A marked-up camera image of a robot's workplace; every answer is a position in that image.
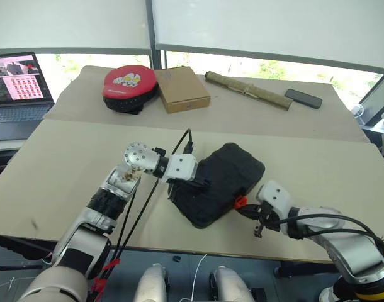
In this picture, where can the grey window post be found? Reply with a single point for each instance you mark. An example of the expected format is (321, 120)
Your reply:
(155, 55)

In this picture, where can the beige paper table cover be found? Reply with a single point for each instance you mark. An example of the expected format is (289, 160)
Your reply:
(242, 122)

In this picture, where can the rolled bamboo mat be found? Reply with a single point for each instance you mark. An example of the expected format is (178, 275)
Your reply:
(261, 94)

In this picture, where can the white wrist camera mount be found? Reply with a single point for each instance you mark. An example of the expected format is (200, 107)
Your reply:
(275, 195)
(181, 165)

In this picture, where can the red round punching pad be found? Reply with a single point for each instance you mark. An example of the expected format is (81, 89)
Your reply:
(129, 80)

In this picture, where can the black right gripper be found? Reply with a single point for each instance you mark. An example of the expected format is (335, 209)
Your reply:
(269, 217)

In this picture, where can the black framed monitor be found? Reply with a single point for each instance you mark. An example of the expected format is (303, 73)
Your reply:
(379, 104)

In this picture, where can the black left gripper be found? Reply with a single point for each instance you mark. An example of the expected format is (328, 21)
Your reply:
(193, 184)

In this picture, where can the grey open laptop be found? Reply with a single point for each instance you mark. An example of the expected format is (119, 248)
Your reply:
(15, 78)

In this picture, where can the black plastic tool case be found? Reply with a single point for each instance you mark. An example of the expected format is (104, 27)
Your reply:
(223, 176)

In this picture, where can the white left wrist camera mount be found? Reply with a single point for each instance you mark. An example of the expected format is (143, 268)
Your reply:
(181, 165)

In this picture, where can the black smartphone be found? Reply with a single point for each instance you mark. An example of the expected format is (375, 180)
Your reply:
(303, 98)

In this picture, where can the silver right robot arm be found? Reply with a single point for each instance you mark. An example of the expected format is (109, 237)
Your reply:
(352, 248)

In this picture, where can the silver rounded shell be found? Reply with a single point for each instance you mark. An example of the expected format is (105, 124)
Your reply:
(152, 283)
(231, 284)

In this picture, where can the small black clip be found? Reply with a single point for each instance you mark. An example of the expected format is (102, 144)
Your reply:
(177, 258)

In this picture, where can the white charger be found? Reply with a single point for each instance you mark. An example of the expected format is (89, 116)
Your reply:
(358, 110)

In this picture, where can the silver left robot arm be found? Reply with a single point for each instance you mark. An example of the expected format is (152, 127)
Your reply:
(85, 239)

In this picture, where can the white roller blind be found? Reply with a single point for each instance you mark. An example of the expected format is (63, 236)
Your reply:
(69, 22)
(274, 25)

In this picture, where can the brown cardboard box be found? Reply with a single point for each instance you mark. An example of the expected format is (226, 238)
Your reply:
(182, 89)

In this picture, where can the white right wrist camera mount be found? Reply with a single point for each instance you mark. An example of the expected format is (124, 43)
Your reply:
(275, 195)

